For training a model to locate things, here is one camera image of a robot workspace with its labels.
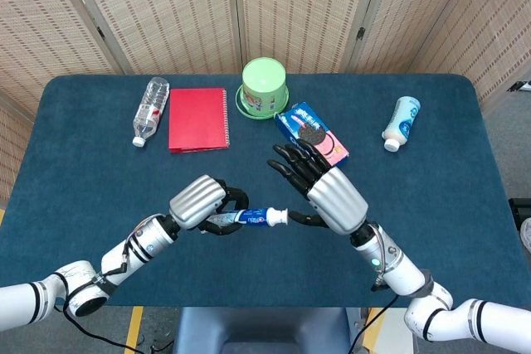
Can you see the blue white toothpaste tube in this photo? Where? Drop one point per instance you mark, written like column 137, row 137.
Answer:
column 257, row 217

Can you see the woven folding screen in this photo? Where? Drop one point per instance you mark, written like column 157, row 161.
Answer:
column 265, row 10

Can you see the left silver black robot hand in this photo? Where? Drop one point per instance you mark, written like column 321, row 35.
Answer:
column 199, row 205

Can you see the white blue drink bottle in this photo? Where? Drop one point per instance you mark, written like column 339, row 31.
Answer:
column 401, row 122

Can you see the green plastic bucket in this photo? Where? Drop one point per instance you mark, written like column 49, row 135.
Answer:
column 262, row 88

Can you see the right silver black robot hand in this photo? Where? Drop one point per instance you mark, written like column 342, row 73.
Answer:
column 327, row 196

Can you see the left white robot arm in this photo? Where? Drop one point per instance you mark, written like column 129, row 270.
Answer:
column 83, row 273

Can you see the red spiral notebook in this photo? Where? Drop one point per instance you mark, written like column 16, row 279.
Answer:
column 198, row 119

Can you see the yellow white cardboard box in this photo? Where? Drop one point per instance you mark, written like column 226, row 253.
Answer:
column 373, row 329

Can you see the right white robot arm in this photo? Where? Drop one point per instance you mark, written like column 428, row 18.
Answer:
column 427, row 296

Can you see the clear plastic water bottle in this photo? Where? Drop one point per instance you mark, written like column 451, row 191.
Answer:
column 150, row 111

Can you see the blue Oreo cookie box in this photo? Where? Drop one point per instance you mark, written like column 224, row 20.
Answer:
column 305, row 119

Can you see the black box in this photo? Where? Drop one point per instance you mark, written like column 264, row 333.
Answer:
column 520, row 213

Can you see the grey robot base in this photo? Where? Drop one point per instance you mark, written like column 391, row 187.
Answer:
column 261, row 331

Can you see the blue table cloth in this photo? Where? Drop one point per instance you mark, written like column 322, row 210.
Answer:
column 265, row 263

